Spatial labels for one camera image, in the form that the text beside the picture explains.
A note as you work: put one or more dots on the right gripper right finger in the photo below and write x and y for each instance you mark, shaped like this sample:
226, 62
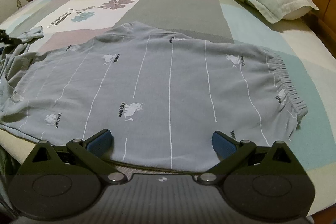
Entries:
262, 183

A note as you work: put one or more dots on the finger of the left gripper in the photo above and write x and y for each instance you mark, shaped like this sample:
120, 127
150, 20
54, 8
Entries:
14, 41

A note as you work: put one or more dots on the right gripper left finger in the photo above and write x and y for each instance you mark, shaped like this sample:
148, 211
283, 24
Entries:
57, 182

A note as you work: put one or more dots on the grey patterned pyjama trousers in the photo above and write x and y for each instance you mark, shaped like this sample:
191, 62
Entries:
161, 94

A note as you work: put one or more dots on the patchwork pastel bed sheet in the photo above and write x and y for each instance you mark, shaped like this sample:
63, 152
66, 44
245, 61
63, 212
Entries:
310, 66

